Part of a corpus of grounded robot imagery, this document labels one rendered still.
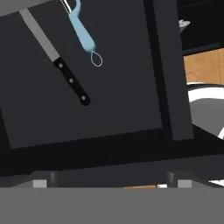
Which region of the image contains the light blue peeler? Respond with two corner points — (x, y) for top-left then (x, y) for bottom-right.
(59, 0), (104, 68)

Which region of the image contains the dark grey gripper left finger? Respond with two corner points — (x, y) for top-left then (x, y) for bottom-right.
(11, 171), (59, 189)

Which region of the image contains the dark cupboard run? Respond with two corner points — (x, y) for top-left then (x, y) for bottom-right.
(176, 0), (224, 57)

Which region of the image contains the black handled kitchen knife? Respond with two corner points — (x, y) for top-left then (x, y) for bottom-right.
(18, 8), (92, 108)

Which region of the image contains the dark grey open drawer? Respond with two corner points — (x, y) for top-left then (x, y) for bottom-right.
(0, 0), (224, 179)

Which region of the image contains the white and black round object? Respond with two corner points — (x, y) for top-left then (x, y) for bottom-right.
(186, 81), (224, 140)

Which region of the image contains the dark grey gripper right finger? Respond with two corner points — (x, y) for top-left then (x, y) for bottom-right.
(166, 170), (216, 189)

